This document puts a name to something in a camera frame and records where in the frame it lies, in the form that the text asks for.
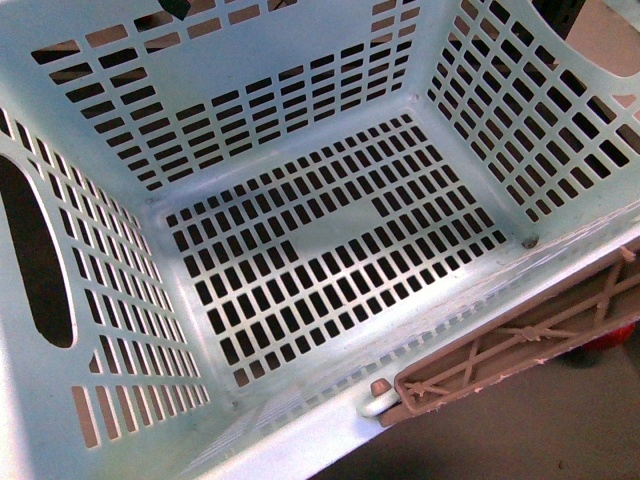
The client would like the light green plastic basket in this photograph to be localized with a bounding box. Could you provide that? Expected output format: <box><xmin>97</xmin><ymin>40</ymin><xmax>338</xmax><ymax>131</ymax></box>
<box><xmin>1</xmin><ymin>1</ymin><xmax>639</xmax><ymax>479</ymax></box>

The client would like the red apple far left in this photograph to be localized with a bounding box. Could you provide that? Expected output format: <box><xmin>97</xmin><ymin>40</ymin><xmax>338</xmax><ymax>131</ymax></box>
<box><xmin>582</xmin><ymin>323</ymin><xmax>636</xmax><ymax>352</ymax></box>

